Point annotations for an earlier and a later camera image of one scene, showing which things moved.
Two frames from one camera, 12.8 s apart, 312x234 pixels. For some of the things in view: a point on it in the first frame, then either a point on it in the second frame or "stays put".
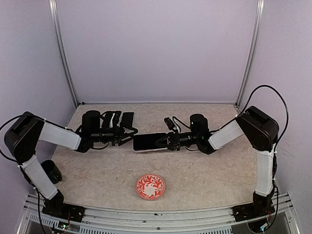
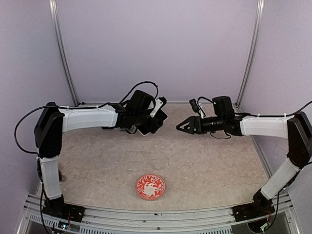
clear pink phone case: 150,142 -> 154,125
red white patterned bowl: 150,186 stays put
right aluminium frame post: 252,53 stays put
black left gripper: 118,132 -> 153,126
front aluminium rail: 99,220 stays put
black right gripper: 174,140 -> 193,120
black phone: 150,141 -> 161,115
